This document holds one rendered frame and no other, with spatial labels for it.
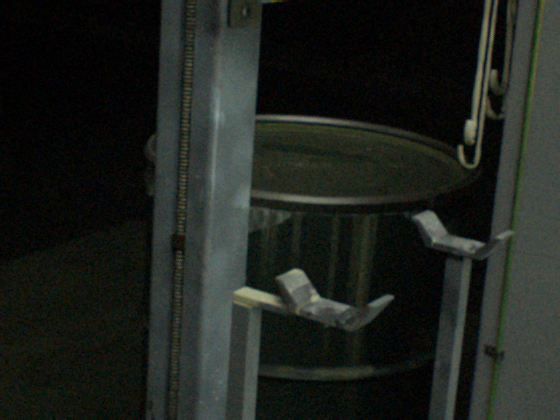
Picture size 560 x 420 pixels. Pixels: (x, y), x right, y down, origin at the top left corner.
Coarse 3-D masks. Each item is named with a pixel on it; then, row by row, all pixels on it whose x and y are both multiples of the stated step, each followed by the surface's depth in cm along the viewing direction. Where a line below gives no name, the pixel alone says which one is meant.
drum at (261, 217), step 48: (432, 144) 230; (432, 192) 195; (288, 240) 191; (336, 240) 191; (384, 240) 194; (144, 288) 218; (336, 288) 194; (384, 288) 196; (432, 288) 203; (144, 336) 218; (288, 336) 196; (336, 336) 196; (384, 336) 199; (432, 336) 207; (144, 384) 219; (288, 384) 198; (336, 384) 199; (384, 384) 202; (432, 384) 212
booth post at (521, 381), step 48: (528, 0) 132; (528, 48) 133; (528, 144) 135; (528, 192) 136; (528, 240) 138; (528, 288) 139; (480, 336) 144; (528, 336) 140; (480, 384) 145; (528, 384) 141
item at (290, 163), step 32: (256, 128) 238; (288, 128) 239; (320, 128) 241; (256, 160) 216; (288, 160) 217; (320, 160) 219; (352, 160) 221; (384, 160) 222; (416, 160) 224; (448, 160) 223; (288, 192) 199; (320, 192) 200; (352, 192) 201; (384, 192) 202; (416, 192) 203
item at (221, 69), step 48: (192, 0) 95; (192, 48) 96; (240, 48) 96; (192, 96) 96; (240, 96) 98; (192, 144) 97; (240, 144) 99; (192, 192) 98; (240, 192) 101; (192, 240) 99; (240, 240) 102; (192, 288) 100; (240, 288) 104; (192, 336) 101; (192, 384) 102
